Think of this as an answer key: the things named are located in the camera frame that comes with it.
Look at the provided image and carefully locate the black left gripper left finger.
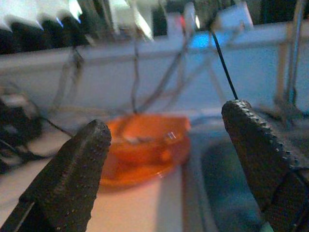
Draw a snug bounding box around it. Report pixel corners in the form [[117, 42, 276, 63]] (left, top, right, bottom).
[[0, 119, 112, 232]]

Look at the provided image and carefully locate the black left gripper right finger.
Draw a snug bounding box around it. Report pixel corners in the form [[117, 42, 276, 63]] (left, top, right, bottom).
[[221, 99, 309, 232]]

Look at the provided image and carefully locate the orange plastic bowl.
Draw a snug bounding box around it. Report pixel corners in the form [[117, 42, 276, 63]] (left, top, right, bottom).
[[106, 115, 191, 167]]

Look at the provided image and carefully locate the stainless steel sink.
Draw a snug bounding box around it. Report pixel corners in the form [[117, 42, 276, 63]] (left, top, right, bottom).
[[183, 116, 309, 232]]

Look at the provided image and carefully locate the orange plastic plate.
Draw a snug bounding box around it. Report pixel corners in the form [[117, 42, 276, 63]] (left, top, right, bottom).
[[99, 135, 192, 189]]

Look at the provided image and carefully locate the dark metal faucet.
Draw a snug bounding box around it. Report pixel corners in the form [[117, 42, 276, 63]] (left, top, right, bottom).
[[272, 0, 307, 121]]

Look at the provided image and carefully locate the black power cable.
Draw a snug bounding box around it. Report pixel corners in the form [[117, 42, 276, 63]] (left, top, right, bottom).
[[209, 28, 239, 101]]

